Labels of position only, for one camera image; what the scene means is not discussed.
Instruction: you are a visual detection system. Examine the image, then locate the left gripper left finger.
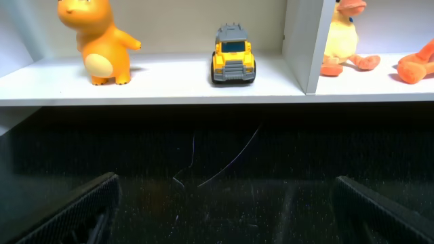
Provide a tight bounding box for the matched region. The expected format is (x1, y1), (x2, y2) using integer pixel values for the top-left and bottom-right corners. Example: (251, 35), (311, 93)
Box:
(0, 171), (123, 244)

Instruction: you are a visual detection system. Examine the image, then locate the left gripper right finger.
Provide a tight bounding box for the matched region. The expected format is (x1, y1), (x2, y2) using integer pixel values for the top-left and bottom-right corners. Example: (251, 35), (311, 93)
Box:
(331, 175), (434, 244)

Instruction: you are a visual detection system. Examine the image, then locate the orange dinosaur toy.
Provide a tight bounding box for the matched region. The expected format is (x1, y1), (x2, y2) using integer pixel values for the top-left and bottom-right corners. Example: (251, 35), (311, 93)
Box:
(56, 0), (142, 86)

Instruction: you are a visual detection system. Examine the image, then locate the grey and yellow toy truck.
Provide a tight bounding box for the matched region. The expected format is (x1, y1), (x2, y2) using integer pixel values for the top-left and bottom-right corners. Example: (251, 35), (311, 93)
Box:
(210, 22), (257, 85)

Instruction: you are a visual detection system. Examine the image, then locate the white plush duck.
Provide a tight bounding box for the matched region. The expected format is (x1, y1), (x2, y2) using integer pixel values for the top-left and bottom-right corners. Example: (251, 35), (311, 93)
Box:
(396, 38), (434, 85)

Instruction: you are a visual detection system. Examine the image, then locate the white shelf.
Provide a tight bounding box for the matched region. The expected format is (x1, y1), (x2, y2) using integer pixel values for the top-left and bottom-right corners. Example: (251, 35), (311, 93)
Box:
(0, 0), (434, 137)

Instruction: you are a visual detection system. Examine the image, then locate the yellow plush duck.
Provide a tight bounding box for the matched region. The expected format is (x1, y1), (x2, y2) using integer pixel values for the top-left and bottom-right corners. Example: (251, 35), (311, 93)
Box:
(320, 0), (381, 77)

